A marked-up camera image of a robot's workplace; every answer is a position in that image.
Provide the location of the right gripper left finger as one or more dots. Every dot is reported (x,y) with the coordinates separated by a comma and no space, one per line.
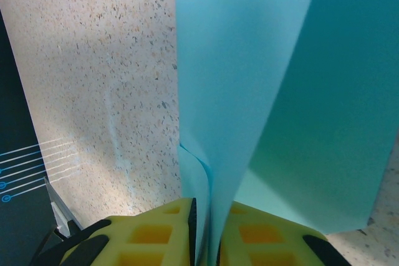
(149,241)

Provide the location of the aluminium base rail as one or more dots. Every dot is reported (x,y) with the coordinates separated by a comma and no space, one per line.
(60,216)

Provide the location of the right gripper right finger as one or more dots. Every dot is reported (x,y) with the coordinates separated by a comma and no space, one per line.
(265,244)

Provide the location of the light blue cloth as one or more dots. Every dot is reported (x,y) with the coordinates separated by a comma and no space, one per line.
(233,60)

